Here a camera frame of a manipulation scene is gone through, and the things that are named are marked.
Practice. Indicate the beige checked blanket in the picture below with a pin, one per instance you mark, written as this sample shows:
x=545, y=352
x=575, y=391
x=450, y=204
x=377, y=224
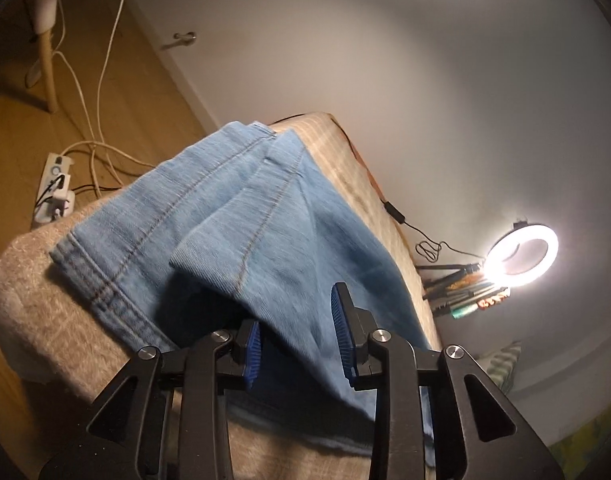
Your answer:
x=60, y=320

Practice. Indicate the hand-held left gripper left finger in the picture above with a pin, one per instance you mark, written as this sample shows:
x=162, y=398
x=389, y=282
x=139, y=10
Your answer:
x=253, y=356

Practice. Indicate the white plug adapter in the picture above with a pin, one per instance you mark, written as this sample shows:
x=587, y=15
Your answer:
x=63, y=200

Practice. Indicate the white power strip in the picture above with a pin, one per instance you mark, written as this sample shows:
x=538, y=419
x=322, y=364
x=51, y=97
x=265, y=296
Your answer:
x=50, y=170

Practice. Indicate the blue denim pants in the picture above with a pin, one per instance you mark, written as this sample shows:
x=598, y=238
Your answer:
x=210, y=200

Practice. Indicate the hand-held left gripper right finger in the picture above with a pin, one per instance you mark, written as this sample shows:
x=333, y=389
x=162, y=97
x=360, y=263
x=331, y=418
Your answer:
x=341, y=331

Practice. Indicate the black tripod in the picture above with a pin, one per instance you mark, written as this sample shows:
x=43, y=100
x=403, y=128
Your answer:
x=438, y=284

